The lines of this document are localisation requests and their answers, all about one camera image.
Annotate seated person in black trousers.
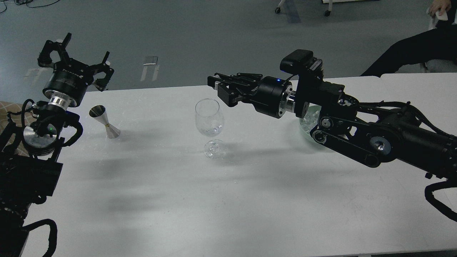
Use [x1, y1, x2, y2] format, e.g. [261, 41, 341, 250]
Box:
[361, 20, 457, 77]

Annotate green bowl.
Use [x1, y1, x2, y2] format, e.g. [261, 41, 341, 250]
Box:
[298, 106, 323, 144]

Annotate black floor cables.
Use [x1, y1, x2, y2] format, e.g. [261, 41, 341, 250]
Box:
[0, 0, 62, 15]

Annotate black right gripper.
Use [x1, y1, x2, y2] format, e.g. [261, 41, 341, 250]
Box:
[207, 73, 296, 119]

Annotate steel cocktail jigger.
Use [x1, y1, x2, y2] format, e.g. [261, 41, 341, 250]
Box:
[89, 105, 121, 139]

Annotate rolling chair base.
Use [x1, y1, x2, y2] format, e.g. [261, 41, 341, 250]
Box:
[273, 0, 337, 17]

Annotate clear wine glass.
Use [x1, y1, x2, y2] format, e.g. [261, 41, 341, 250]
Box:
[195, 98, 227, 159]

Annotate clear ice cubes pile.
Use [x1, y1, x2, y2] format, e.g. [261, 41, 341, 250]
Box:
[301, 106, 322, 135]

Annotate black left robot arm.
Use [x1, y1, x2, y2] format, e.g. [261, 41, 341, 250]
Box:
[0, 33, 114, 257]

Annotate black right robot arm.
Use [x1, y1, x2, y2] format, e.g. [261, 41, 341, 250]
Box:
[207, 49, 457, 221]

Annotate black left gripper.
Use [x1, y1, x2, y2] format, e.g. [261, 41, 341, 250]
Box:
[37, 32, 114, 107]

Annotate person's hand holding white object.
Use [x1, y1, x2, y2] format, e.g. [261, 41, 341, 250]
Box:
[427, 0, 452, 17]

